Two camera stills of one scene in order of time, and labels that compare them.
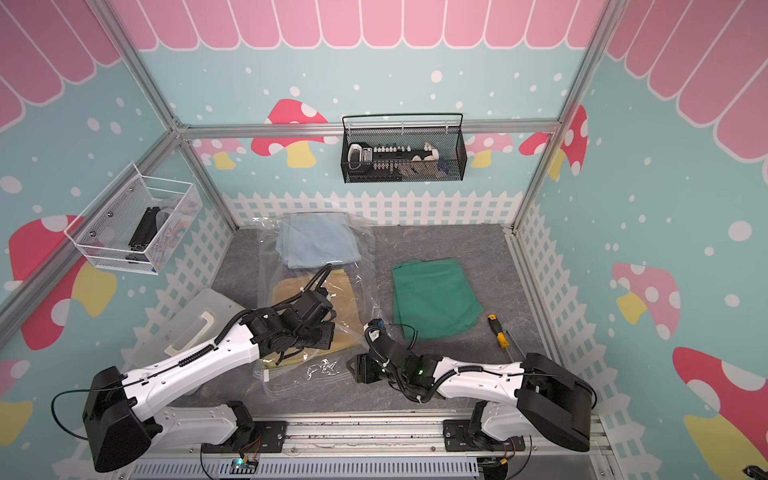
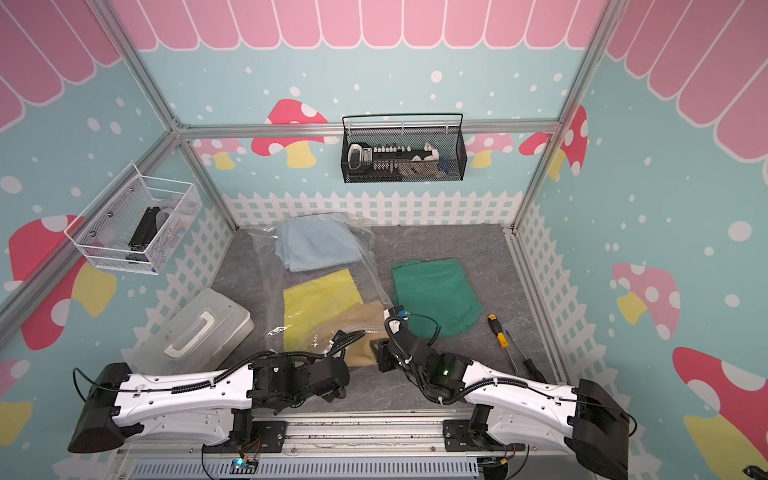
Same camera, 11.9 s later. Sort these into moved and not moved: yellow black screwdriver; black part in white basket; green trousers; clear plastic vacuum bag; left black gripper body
Moved: left black gripper body
Not moved: yellow black screwdriver; green trousers; clear plastic vacuum bag; black part in white basket
